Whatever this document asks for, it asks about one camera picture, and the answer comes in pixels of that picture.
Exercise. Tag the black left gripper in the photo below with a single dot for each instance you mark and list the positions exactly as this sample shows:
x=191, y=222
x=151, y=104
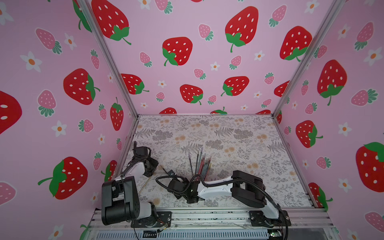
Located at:
x=155, y=163

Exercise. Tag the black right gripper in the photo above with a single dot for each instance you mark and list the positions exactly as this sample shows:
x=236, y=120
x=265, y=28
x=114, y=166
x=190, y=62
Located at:
x=176, y=184

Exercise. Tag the yellow pencil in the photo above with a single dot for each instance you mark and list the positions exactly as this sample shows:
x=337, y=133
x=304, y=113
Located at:
x=145, y=184

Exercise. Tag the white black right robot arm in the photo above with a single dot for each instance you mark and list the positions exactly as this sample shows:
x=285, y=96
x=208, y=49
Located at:
x=245, y=188

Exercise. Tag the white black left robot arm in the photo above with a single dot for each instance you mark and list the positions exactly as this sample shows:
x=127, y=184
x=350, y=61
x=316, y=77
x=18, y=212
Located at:
x=120, y=197

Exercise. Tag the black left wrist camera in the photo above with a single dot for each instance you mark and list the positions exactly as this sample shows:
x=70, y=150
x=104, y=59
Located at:
x=142, y=152

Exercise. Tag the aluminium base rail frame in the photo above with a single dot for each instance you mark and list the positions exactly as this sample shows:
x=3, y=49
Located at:
x=219, y=224

